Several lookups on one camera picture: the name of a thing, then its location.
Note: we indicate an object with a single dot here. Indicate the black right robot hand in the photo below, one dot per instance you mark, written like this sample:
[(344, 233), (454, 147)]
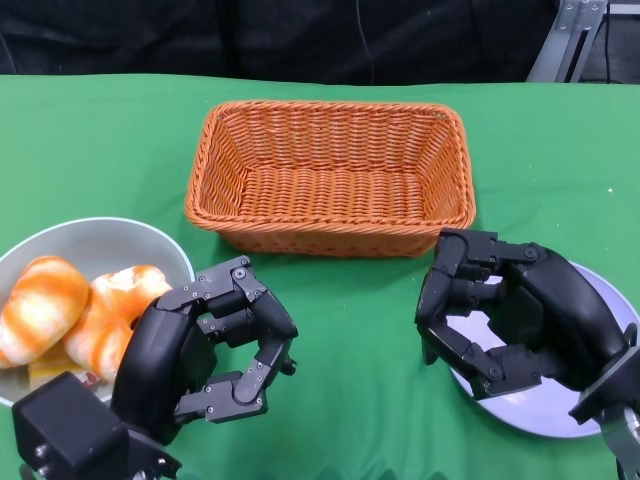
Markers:
[(560, 310)]

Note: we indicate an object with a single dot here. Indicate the yellow layered cake slice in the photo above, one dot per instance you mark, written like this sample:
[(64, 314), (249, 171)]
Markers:
[(50, 369)]

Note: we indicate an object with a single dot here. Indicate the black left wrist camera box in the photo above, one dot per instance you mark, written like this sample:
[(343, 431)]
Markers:
[(65, 425)]

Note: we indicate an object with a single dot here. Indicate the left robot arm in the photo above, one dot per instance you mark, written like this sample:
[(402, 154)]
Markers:
[(150, 455)]

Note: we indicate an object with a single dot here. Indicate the lavender plate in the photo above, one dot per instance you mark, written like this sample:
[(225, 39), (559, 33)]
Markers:
[(525, 415)]

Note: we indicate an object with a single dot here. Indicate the black backdrop cloth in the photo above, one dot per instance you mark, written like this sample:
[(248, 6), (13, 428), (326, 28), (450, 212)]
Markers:
[(200, 35)]

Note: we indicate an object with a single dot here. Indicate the grey green bowl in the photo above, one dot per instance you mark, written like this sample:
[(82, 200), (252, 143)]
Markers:
[(100, 240)]

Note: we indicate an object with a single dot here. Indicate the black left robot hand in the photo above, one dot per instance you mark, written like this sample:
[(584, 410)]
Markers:
[(150, 360)]

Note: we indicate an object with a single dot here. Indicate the grey aluminium frame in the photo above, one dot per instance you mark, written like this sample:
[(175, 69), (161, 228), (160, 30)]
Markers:
[(555, 50)]

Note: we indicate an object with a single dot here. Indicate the green tablecloth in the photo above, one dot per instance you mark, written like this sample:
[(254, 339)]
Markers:
[(100, 150)]

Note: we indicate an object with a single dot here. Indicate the orange wicker basket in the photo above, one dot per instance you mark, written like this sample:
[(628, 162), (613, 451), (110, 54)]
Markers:
[(325, 200)]

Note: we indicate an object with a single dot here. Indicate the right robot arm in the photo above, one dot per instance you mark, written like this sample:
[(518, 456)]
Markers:
[(607, 382)]

